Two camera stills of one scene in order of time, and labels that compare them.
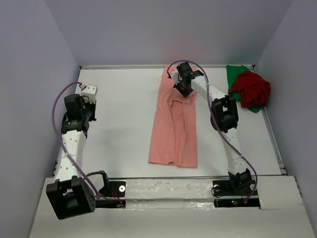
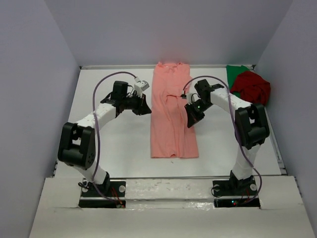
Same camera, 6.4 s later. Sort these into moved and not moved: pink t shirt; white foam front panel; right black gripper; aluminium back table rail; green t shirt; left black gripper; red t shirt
Moved: pink t shirt; left black gripper; right black gripper
Not moved: aluminium back table rail; white foam front panel; red t shirt; green t shirt
